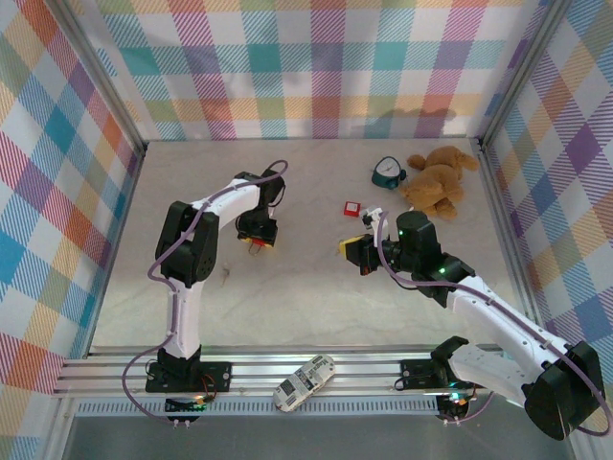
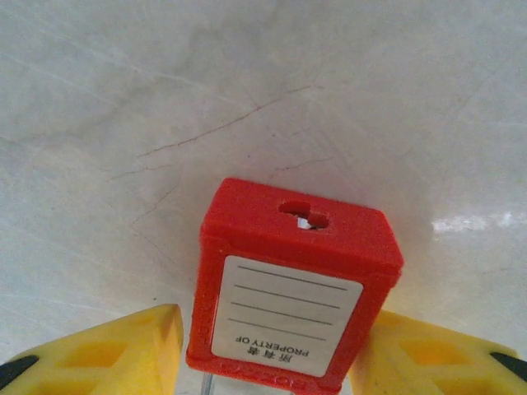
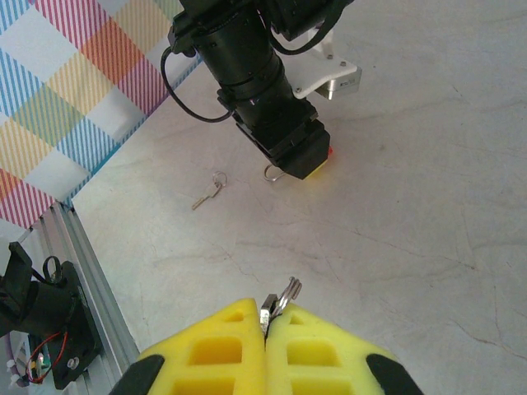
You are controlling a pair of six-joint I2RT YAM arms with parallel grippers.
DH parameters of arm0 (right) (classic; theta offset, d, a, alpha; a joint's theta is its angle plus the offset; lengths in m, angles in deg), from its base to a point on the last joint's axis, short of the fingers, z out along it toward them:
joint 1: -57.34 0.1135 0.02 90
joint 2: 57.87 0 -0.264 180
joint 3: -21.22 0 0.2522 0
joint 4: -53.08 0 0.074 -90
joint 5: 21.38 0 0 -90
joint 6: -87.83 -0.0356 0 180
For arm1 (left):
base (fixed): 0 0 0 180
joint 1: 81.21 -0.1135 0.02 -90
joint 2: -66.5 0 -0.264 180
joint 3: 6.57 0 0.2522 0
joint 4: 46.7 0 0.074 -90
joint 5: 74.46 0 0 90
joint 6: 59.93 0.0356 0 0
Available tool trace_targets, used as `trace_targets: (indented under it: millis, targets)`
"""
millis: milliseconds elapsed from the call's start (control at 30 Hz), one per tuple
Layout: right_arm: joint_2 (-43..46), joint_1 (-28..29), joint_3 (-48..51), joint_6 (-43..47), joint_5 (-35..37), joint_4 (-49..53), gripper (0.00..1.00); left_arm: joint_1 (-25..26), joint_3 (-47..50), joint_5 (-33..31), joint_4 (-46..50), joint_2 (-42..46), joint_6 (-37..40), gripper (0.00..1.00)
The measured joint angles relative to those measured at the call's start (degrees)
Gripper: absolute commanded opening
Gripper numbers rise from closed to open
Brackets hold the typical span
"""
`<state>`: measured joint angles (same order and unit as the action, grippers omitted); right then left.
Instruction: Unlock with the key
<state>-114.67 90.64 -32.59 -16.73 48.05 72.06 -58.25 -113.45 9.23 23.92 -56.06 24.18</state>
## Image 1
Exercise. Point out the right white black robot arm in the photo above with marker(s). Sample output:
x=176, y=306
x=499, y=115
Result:
x=503, y=330

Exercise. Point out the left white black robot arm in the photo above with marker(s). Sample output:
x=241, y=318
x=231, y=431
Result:
x=184, y=316

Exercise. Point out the aluminium side rail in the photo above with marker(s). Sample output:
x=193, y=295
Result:
x=121, y=239
x=509, y=239

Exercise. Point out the white oval printed device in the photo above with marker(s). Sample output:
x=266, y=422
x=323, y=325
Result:
x=304, y=383

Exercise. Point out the aluminium rail frame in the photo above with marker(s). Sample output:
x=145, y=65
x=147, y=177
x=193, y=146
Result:
x=364, y=371

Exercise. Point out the black-headed key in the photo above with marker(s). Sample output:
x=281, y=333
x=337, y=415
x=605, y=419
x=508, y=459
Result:
x=225, y=274

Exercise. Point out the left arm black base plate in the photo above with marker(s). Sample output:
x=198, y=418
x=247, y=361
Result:
x=215, y=374

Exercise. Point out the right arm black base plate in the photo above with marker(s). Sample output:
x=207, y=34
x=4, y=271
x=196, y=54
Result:
x=416, y=374

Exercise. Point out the teal alarm clock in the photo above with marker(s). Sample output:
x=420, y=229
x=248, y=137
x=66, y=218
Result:
x=385, y=170

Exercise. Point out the red padlock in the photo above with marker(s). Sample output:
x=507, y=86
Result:
x=259, y=247
x=351, y=208

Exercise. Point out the aluminium corner post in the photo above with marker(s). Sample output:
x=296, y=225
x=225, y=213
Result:
x=103, y=81
x=519, y=72

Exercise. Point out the brown plush toy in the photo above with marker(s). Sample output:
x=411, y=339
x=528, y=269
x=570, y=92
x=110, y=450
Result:
x=436, y=184

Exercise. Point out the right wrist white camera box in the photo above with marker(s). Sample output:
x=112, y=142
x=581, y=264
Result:
x=372, y=214

